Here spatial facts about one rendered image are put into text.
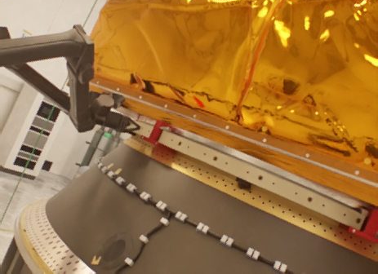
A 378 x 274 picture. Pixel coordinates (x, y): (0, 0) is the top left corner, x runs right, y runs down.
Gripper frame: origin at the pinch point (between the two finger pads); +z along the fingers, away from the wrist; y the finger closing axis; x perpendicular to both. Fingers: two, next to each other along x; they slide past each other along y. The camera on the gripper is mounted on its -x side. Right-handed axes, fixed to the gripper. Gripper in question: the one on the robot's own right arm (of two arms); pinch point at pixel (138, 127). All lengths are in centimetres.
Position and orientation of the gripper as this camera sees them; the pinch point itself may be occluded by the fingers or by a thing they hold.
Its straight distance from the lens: 168.5
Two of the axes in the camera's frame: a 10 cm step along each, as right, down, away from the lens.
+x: -2.7, 9.6, 0.2
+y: -4.5, -1.4, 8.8
